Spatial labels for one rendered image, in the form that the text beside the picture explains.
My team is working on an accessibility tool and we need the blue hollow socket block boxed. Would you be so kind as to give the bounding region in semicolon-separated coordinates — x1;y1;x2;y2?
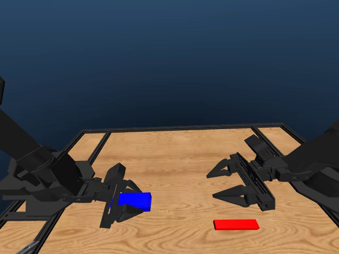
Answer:
110;192;153;213

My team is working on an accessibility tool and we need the thin red peg bar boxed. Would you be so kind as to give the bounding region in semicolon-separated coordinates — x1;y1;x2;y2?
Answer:
213;219;261;231

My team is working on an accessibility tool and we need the black table frame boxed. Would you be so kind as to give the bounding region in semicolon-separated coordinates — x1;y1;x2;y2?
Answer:
0;122;339;254

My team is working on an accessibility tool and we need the silver aluminium brace rail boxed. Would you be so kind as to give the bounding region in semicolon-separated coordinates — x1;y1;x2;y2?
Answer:
15;240;40;254

